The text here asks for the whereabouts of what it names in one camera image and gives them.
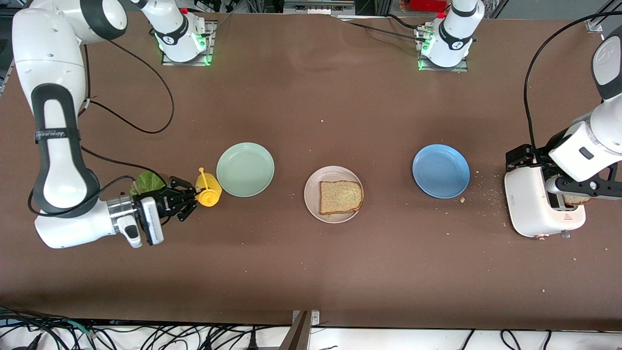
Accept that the yellow squeeze sauce bottle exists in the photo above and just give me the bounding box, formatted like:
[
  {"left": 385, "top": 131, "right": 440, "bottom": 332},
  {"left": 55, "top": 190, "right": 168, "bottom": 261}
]
[{"left": 194, "top": 168, "right": 223, "bottom": 208}]

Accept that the green lettuce leaf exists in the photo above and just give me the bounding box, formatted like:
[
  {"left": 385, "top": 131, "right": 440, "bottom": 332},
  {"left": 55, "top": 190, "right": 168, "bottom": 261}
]
[{"left": 130, "top": 170, "right": 168, "bottom": 197}]

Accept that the mint green plate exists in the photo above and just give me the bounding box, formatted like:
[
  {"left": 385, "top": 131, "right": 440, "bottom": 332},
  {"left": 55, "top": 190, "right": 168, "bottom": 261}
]
[{"left": 216, "top": 142, "right": 275, "bottom": 198}]

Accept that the blue plate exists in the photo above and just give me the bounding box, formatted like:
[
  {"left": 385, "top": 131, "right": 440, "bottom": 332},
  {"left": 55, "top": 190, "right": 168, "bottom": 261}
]
[{"left": 412, "top": 144, "right": 470, "bottom": 199}]

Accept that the beige plate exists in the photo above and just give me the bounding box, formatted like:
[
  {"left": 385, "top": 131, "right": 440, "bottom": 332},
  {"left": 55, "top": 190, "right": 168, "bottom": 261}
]
[{"left": 304, "top": 166, "right": 364, "bottom": 224}]

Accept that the white toaster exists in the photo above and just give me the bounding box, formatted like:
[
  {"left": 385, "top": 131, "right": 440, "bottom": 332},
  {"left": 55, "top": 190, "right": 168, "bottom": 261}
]
[{"left": 504, "top": 163, "right": 587, "bottom": 240}]

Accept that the aluminium corner profile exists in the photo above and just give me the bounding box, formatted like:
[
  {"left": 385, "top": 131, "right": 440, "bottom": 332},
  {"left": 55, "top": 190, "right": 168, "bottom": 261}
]
[{"left": 586, "top": 0, "right": 622, "bottom": 34}]

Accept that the dark metal bar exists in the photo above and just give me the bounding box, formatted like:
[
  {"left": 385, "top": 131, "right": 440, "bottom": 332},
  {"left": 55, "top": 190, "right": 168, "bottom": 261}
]
[{"left": 278, "top": 311, "right": 311, "bottom": 350}]

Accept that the red box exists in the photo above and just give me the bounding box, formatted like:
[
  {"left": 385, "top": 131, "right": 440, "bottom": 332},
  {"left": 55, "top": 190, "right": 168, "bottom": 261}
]
[{"left": 401, "top": 0, "right": 449, "bottom": 13}]

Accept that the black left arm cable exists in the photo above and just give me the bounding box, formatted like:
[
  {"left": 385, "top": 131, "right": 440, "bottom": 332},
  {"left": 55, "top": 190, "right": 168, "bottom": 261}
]
[{"left": 523, "top": 10, "right": 622, "bottom": 151}]

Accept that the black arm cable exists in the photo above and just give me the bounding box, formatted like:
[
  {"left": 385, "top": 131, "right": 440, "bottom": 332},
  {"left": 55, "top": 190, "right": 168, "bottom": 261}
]
[
  {"left": 28, "top": 39, "right": 175, "bottom": 217},
  {"left": 523, "top": 10, "right": 622, "bottom": 151}
]

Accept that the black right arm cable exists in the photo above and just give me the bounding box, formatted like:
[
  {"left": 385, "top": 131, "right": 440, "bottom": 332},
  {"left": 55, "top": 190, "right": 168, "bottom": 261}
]
[{"left": 28, "top": 39, "right": 175, "bottom": 217}]

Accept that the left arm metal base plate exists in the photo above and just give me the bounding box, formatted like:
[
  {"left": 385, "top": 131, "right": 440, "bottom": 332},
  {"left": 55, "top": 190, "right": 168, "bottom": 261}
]
[{"left": 417, "top": 27, "right": 468, "bottom": 73}]

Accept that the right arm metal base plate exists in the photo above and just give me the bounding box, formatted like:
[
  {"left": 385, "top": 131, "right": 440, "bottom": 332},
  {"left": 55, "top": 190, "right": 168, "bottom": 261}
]
[{"left": 162, "top": 19, "right": 215, "bottom": 67}]

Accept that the silver table edge bracket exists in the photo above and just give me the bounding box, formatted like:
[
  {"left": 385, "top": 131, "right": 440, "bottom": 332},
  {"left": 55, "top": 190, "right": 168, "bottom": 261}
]
[{"left": 292, "top": 310, "right": 320, "bottom": 326}]

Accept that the tangle of black floor cables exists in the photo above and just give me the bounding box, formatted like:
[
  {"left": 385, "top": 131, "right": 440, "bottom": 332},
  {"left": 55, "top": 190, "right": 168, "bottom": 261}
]
[{"left": 0, "top": 305, "right": 292, "bottom": 350}]

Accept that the black cable on table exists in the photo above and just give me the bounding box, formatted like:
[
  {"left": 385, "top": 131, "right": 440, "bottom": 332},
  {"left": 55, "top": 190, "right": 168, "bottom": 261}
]
[{"left": 335, "top": 14, "right": 428, "bottom": 42}]

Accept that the aluminium frame section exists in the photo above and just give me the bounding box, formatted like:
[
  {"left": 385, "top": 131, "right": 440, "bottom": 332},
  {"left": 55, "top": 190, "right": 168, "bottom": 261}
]
[{"left": 282, "top": 0, "right": 356, "bottom": 16}]

